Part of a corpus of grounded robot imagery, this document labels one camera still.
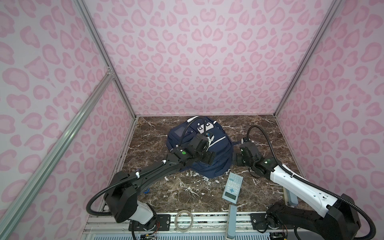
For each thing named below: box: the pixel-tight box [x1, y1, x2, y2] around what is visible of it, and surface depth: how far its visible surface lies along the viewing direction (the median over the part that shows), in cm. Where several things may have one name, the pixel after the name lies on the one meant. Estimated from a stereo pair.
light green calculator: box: [222, 171, 244, 205], surface depth 84 cm
